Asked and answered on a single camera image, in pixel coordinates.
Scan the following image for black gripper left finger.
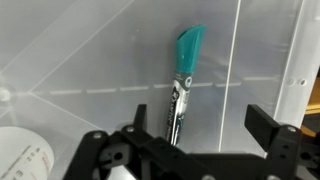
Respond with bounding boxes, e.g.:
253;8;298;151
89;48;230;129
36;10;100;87
133;104;147;130

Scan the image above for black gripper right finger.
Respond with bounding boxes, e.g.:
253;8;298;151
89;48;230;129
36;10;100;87
244;104;280;159

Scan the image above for teal capped marker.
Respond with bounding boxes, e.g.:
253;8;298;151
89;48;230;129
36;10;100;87
165;25;206;146

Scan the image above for clear measuring cup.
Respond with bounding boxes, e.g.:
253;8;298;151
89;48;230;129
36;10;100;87
0;126;54;180

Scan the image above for clear plastic bin front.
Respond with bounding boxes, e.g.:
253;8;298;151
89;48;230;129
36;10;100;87
0;0;320;180

